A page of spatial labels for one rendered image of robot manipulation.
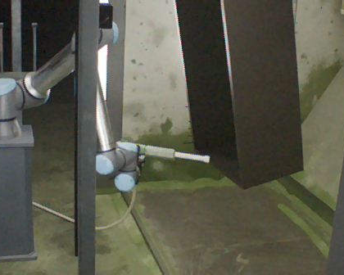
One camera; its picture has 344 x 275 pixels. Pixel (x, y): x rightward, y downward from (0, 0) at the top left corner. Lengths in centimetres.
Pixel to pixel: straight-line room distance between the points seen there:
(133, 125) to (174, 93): 33
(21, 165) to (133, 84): 109
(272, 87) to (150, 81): 116
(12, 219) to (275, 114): 140
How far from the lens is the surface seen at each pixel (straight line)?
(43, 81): 287
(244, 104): 269
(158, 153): 293
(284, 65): 276
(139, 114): 373
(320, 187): 369
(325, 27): 411
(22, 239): 305
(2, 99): 286
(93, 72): 162
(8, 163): 288
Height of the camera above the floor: 151
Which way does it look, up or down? 17 degrees down
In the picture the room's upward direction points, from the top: 3 degrees clockwise
